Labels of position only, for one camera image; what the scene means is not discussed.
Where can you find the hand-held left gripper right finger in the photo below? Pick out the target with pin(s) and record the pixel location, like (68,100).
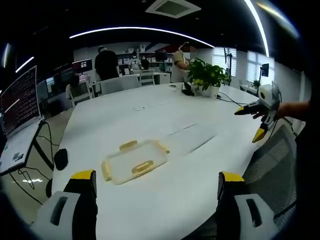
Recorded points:
(240,215)

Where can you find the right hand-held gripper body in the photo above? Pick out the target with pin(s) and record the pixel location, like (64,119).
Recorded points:
(268,93)

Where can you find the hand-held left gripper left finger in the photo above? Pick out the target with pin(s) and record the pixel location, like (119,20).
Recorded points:
(62,215)

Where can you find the clear lid with yellow plastic buckles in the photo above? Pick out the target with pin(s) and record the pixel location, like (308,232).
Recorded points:
(136,162)

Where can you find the small green plant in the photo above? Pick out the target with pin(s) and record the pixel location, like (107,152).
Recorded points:
(256,83)

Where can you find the small monitor on stand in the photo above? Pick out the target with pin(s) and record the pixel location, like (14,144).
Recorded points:
(265,71)

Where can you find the window with blinds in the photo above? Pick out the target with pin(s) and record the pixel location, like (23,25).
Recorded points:
(260,66)
(223,61)

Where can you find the grey mesh office chair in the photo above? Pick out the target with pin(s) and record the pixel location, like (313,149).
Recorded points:
(272,165)

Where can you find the white plant pot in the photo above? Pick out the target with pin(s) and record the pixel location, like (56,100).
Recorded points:
(209,91)

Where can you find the black rounded device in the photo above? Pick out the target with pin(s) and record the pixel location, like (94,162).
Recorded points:
(61,159)

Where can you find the green potted plant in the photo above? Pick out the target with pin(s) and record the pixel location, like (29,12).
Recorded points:
(205,73)

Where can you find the black flat object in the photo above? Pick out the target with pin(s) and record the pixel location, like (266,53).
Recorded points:
(188,91)

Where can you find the curved ceiling light strip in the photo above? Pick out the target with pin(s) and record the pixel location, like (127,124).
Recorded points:
(260,25)
(140,30)

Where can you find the open laptop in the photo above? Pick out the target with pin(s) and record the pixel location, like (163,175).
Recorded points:
(18,120)

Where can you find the white office chair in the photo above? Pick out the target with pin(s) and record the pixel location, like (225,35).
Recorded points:
(147,78)
(118,85)
(81,92)

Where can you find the white table socket cover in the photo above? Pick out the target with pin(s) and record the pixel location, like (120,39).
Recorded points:
(140,108)

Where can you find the ceiling air vent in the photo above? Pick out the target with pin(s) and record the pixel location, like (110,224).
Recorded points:
(173,8)

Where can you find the wall monitor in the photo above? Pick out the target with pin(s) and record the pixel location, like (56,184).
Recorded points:
(82,65)

